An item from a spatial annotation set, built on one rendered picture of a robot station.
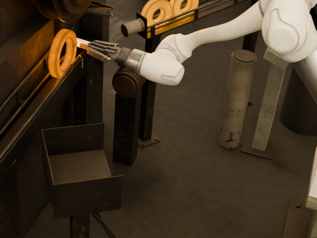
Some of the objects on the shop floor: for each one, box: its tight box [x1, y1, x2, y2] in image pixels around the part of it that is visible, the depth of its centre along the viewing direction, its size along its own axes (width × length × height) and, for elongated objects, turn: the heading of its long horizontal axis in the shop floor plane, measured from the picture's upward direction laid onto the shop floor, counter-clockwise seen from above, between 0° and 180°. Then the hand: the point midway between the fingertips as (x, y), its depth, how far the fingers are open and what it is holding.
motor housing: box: [112, 67, 147, 167], centre depth 277 cm, size 13×22×54 cm, turn 155°
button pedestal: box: [241, 47, 290, 161], centre depth 289 cm, size 16×24×62 cm, turn 155°
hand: (81, 43), depth 229 cm, fingers closed
